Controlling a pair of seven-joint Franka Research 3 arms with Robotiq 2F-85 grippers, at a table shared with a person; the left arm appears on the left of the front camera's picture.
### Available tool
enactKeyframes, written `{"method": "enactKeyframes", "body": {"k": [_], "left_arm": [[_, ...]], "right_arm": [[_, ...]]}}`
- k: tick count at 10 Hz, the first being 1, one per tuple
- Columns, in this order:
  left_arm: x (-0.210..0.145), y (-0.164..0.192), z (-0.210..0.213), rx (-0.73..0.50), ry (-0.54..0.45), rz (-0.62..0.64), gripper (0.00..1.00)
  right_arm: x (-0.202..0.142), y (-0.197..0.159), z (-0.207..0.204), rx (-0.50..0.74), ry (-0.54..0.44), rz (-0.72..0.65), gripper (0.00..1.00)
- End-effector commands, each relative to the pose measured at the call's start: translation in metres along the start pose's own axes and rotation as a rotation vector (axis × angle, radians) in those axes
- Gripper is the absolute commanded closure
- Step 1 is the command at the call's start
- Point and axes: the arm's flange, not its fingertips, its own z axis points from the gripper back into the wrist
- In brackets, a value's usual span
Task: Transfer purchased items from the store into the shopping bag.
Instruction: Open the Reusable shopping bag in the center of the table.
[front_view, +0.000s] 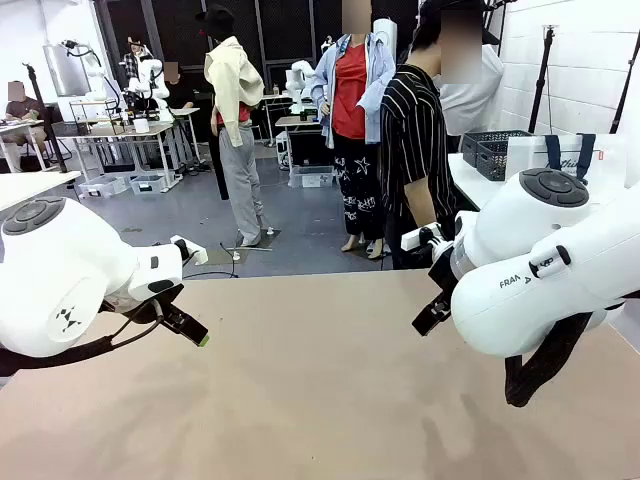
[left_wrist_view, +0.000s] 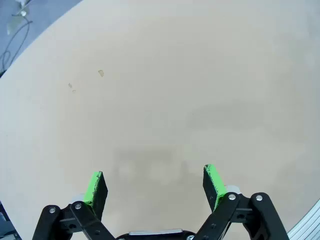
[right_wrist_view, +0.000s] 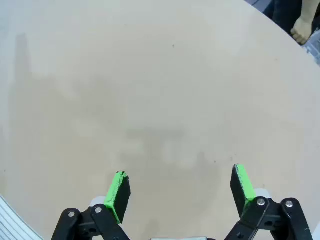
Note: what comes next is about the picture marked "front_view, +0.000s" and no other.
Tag white side table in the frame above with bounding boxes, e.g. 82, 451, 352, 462
447, 152, 506, 211

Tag clear storage box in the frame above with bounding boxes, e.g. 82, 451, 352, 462
129, 174, 167, 196
288, 164, 335, 189
78, 175, 129, 200

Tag black right arm cable sleeve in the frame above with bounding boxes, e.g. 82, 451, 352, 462
503, 299, 626, 407

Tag seated person dark shirt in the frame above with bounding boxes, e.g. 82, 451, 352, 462
3, 80, 52, 167

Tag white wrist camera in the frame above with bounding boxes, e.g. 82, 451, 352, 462
169, 235, 209, 266
400, 223, 446, 253

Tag black tripod stand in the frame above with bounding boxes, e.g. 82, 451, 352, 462
609, 49, 640, 135
528, 23, 560, 135
22, 62, 69, 174

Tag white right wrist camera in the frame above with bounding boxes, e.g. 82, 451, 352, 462
400, 223, 446, 253

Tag translucent shopping bag navy handles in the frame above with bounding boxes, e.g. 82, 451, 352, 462
505, 132, 629, 206

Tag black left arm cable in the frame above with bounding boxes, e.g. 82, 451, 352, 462
0, 298, 166, 379

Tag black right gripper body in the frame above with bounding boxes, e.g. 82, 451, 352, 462
427, 238, 459, 302

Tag person in plaid shirt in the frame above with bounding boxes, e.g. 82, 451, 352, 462
122, 34, 152, 81

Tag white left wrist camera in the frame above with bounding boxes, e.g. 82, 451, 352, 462
169, 235, 209, 266

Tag person in striped black shirt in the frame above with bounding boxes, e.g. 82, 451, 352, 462
378, 0, 501, 271

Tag light wooden desk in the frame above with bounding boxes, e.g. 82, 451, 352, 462
54, 122, 176, 194
273, 114, 324, 166

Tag grey standing board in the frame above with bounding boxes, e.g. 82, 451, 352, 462
42, 43, 91, 97

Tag person's right forearm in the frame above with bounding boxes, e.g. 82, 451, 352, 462
405, 182, 439, 232

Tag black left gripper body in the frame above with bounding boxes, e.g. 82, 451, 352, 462
128, 287, 185, 324

